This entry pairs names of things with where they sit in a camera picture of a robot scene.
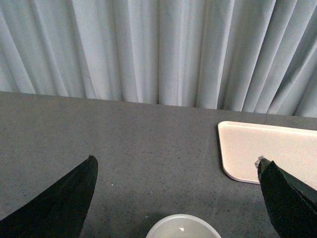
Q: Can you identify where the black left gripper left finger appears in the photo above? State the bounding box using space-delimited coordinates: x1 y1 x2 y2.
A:
0 156 98 238

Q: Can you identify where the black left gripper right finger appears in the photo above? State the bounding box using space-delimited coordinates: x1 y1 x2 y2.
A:
255 156 317 238

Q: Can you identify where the white mug black handle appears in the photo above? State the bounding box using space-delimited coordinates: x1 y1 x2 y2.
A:
146 214 221 238

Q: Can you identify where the beige rectangular tray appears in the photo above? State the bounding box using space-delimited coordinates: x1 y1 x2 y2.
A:
218 121 317 188

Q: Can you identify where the grey pleated curtain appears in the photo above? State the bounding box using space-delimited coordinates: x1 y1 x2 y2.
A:
0 0 317 117

